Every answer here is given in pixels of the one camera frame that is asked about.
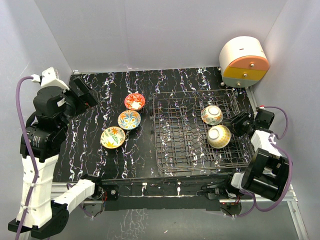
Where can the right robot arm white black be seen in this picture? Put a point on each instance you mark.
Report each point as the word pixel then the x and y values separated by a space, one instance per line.
pixel 268 172

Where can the orange star leaf bowl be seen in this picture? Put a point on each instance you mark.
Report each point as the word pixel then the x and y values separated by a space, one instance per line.
pixel 112 137

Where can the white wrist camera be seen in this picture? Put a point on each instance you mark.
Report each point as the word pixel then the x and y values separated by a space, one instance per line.
pixel 49 78
pixel 264 140

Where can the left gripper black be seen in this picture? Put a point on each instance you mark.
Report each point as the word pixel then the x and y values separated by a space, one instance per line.
pixel 87 99

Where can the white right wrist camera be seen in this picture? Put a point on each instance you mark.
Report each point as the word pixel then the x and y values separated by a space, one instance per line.
pixel 264 140

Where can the dark wire dish rack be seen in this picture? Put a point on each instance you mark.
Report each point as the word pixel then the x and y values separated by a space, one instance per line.
pixel 181 143

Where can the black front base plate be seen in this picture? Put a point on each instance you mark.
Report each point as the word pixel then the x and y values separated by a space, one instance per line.
pixel 171 194

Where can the teal yellow sun bowl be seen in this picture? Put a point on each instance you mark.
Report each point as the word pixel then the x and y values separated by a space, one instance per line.
pixel 218 136

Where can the aluminium rail frame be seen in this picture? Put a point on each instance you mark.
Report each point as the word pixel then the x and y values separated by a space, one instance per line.
pixel 203 146

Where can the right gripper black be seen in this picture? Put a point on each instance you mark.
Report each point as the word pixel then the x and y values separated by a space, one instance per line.
pixel 234 122

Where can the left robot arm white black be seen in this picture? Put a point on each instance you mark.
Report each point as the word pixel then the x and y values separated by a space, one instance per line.
pixel 43 133

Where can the orange green leaf bowl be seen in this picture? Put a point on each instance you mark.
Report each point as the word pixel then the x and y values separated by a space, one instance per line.
pixel 212 115

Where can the blue yellow floral bowl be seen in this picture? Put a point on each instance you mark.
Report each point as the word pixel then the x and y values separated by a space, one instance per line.
pixel 129 120

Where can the round white drawer cabinet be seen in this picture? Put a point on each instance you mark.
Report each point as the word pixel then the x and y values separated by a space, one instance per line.
pixel 242 62

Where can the red orange floral bowl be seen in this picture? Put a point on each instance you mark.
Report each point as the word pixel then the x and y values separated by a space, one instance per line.
pixel 135 101

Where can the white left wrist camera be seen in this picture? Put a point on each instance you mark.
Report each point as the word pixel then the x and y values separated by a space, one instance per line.
pixel 49 78

